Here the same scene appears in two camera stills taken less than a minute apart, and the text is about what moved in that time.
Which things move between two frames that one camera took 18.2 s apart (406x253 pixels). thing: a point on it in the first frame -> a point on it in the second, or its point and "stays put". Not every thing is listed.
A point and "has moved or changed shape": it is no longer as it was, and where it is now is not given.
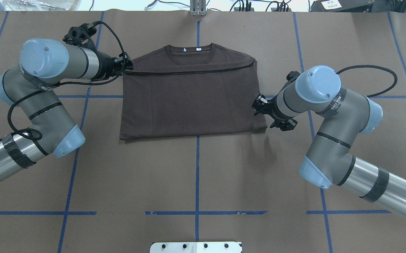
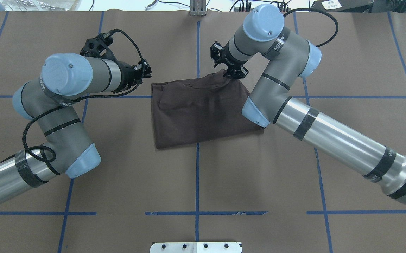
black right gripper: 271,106 -> 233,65
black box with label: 360,6 stays put
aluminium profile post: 197,7 stays put
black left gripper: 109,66 -> 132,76
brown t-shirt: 189,90 has moved or changed shape
